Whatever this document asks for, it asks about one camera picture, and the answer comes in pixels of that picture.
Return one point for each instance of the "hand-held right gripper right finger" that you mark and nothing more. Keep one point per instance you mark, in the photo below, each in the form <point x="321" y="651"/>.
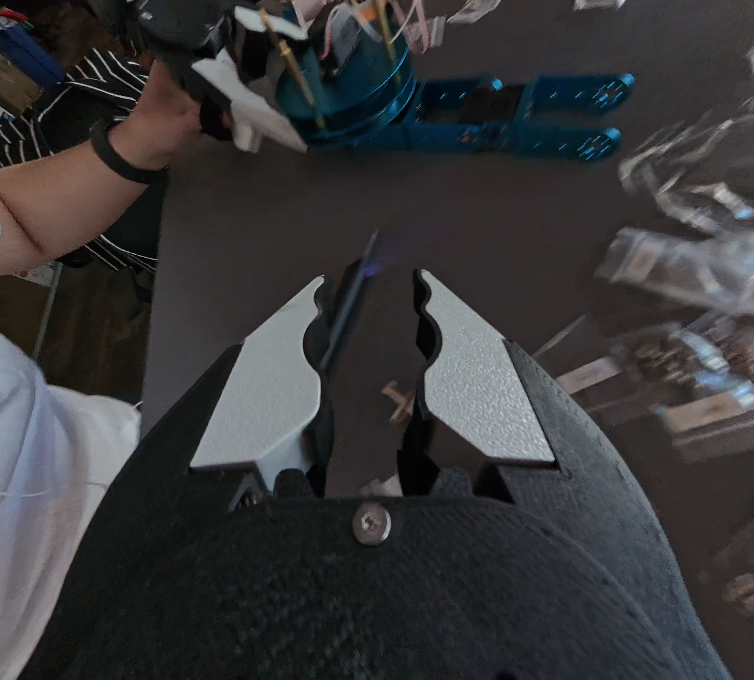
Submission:
<point x="483" y="397"/>

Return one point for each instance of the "clear plastic wrap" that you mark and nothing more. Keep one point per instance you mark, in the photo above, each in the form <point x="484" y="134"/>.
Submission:
<point x="677" y="185"/>

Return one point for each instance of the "blue toy robot arm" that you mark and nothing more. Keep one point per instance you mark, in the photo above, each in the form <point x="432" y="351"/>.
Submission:
<point x="377" y="96"/>

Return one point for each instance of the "black white striped cloth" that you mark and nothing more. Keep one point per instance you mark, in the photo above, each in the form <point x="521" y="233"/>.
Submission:
<point x="112" y="73"/>

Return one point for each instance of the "black electric screwdriver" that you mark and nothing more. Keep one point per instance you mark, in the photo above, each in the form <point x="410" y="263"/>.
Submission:
<point x="347" y="309"/>

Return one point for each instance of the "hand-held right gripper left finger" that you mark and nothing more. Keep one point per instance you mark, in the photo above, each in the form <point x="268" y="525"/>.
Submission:
<point x="265" y="397"/>

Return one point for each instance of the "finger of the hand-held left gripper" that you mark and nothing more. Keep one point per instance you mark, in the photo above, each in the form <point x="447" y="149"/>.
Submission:
<point x="247" y="102"/>
<point x="265" y="23"/>

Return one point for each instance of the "black wristband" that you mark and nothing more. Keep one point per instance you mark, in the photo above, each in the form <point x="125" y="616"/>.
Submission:
<point x="118" y="158"/>

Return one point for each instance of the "person's left hand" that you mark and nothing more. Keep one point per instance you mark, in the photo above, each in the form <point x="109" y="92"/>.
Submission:
<point x="165" y="120"/>

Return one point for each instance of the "blue bag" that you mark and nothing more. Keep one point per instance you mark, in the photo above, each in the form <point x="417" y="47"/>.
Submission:
<point x="29" y="52"/>

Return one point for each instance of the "small tan paper scrap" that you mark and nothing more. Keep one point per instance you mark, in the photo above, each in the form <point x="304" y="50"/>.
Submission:
<point x="399" y="403"/>

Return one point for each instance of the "person's left forearm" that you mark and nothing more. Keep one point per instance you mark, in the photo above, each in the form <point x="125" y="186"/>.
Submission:
<point x="53" y="202"/>

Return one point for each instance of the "scattered cluster of screw bags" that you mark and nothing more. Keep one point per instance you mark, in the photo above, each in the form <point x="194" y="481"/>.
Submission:
<point x="660" y="267"/>

